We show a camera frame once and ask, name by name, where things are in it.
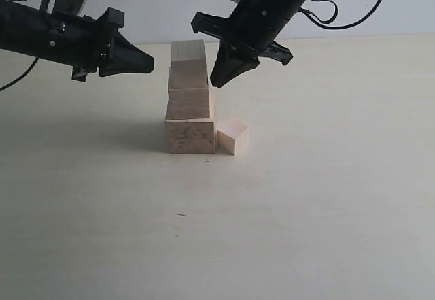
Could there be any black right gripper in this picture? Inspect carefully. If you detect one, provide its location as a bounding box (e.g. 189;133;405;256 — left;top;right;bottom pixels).
191;0;306;88

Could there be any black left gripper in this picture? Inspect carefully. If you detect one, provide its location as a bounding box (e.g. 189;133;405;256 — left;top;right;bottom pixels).
47;7;154;82

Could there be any small wooden cube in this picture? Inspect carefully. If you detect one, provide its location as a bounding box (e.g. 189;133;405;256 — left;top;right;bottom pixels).
171;39;208;89

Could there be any medium wooden cube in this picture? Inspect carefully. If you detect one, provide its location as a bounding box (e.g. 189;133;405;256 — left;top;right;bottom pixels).
166;69;216;120

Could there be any smallest wooden cube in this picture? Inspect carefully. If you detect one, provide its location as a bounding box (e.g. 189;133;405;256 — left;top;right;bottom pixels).
217;118;249;156

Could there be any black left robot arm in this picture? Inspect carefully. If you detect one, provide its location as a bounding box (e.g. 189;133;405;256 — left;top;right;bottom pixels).
1;0;154;82

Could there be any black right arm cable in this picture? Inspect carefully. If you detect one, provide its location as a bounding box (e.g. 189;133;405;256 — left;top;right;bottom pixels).
298;0;397;31

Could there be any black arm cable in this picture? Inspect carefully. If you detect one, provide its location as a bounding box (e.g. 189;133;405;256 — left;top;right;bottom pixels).
0;56;40;93
298;0;397;31

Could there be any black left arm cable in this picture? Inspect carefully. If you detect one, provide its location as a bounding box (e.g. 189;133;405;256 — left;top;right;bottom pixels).
0;56;40;93

